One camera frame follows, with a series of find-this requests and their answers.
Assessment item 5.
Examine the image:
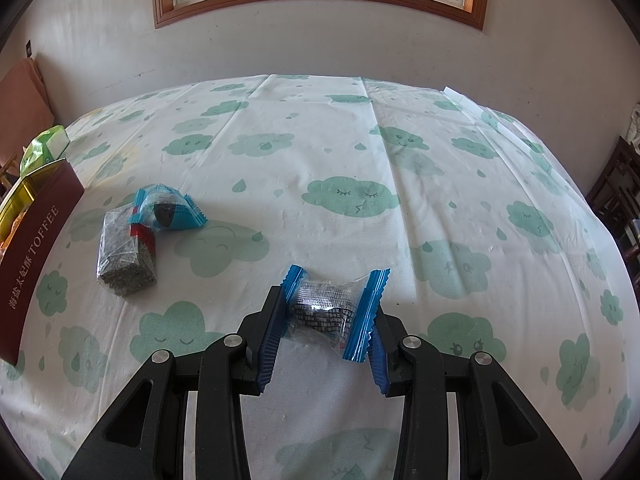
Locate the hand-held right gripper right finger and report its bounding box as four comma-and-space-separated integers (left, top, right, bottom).
366, 305, 583, 480

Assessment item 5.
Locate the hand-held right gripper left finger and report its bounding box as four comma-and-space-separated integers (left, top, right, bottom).
61, 285, 289, 480

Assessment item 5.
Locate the blue edged clear snack packet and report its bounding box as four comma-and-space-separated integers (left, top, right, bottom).
280, 266, 391, 362
128, 185, 208, 234

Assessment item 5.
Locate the gold tin box red outside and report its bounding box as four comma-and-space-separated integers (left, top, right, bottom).
0, 157, 85, 366

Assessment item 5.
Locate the cloud print tablecloth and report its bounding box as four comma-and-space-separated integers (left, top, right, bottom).
0, 74, 640, 480

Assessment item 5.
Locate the clear grey snack packet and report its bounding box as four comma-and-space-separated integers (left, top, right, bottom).
96, 205, 159, 296

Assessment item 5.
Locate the dark wooden cabinet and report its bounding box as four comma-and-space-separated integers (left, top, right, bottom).
585, 135, 640, 281

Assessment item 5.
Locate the green tissue pack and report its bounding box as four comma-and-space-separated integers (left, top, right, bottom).
19, 127, 71, 179

